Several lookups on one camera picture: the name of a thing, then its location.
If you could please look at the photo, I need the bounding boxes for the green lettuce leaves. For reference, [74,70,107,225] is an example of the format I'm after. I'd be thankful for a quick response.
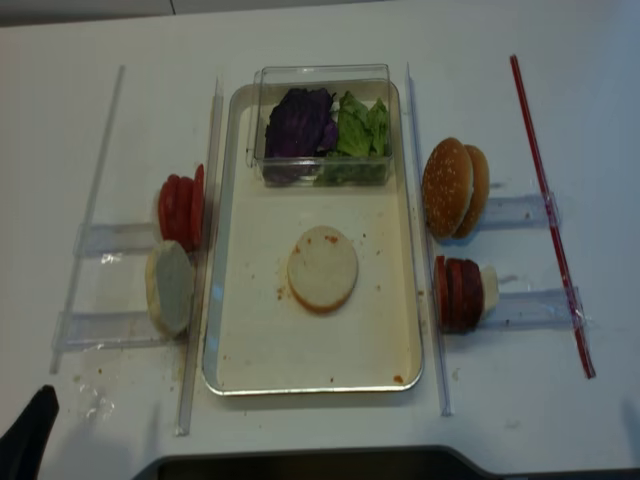
[314,91,389,186]

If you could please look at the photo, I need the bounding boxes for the clear rail of tray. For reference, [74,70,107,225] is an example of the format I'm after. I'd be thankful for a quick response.
[175,75,224,437]
[405,64,453,417]

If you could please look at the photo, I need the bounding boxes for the clear holder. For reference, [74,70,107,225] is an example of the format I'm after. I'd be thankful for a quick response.
[478,194,561,230]
[478,288,586,331]
[74,223,161,258]
[52,311,170,352]

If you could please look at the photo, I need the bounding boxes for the plain bun behind sesame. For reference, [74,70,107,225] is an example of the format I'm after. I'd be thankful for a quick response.
[453,144,490,239]

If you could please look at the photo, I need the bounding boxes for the clear lower left holder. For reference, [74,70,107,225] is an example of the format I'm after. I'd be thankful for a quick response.
[52,311,170,352]

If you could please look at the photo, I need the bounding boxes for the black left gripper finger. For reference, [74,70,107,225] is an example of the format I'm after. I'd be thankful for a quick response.
[0,385,59,480]

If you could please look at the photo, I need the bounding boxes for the red straw rail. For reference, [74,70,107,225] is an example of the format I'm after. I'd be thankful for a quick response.
[509,54,596,380]

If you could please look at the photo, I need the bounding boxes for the clear rail left of tray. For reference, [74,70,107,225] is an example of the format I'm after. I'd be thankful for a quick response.
[175,75,224,437]

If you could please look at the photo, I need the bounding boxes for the clear plastic container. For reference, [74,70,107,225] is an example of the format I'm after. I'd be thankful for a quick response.
[246,64,393,187]

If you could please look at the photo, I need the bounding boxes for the metal baking tray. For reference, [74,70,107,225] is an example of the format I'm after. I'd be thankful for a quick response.
[202,86,423,396]

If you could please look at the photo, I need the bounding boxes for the clear rail right of tray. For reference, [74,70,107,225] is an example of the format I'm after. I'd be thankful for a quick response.
[405,64,453,417]

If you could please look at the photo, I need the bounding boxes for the right tomato slice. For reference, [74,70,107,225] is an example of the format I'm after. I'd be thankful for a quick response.
[434,256,449,329]

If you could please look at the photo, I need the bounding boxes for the sesame bun top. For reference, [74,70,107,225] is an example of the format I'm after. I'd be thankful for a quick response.
[422,137,474,239]

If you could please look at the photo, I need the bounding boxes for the left tomato slice stack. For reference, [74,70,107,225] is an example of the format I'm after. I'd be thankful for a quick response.
[158,174,194,252]

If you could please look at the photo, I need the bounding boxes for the clear upper left holder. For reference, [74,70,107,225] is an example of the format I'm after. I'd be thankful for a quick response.
[74,223,161,258]

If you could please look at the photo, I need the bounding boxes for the clear upper right holder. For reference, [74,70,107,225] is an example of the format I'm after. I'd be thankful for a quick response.
[478,194,561,230]

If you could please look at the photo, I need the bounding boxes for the clear far left rail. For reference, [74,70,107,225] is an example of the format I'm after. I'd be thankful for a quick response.
[49,65,126,375]

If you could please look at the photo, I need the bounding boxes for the dark red meat patties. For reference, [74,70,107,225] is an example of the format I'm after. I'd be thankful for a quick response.
[445,258,484,334]

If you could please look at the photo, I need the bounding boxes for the clear lower right holder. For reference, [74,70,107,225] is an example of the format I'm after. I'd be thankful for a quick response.
[478,288,586,331]

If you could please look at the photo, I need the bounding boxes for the purple cabbage leaf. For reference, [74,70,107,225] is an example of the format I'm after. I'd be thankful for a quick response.
[262,88,338,185]

